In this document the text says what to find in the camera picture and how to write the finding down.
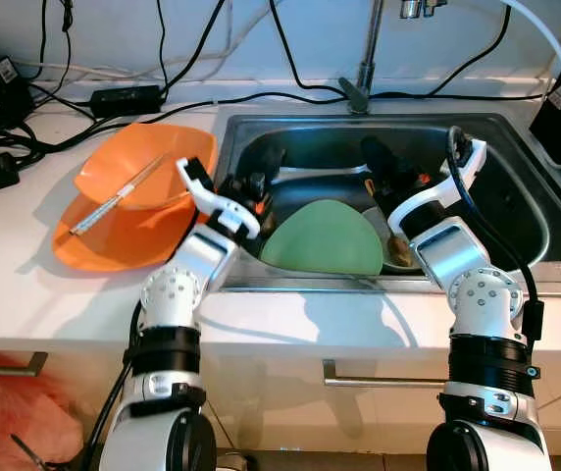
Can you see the steel faucet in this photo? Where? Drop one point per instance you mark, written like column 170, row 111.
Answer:
column 364, row 69

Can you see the stainless steel sink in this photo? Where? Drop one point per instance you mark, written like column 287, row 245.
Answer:
column 516, row 216

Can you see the red plastic bag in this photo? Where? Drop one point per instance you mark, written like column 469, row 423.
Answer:
column 16, row 412

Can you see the black power adapter brick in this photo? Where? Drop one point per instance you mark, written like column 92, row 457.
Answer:
column 124, row 100

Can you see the orange plastic bowl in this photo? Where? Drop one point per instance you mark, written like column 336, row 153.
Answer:
column 124, row 147

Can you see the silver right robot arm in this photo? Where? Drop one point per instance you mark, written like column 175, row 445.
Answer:
column 477, row 294

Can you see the green plate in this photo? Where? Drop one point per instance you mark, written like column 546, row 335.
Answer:
column 325, row 240

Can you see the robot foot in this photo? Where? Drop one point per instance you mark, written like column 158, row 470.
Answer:
column 231, row 461

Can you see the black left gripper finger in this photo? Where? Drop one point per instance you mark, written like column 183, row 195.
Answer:
column 277, row 165
column 257, row 169

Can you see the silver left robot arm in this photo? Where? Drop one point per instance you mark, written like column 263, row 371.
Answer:
column 168, row 294

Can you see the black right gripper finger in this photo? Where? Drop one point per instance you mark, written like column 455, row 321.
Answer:
column 371, row 157
column 391, row 167

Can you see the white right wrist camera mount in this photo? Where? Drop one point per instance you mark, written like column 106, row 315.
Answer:
column 452, row 175

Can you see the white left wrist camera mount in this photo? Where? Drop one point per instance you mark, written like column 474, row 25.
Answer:
column 220, row 203

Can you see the orange plastic plate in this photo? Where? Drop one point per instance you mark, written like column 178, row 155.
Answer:
column 114, row 250

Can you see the white kitchen cabinet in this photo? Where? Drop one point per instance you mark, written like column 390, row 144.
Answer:
column 290, row 412

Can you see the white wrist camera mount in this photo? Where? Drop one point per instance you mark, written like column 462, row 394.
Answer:
column 220, row 203
column 452, row 175

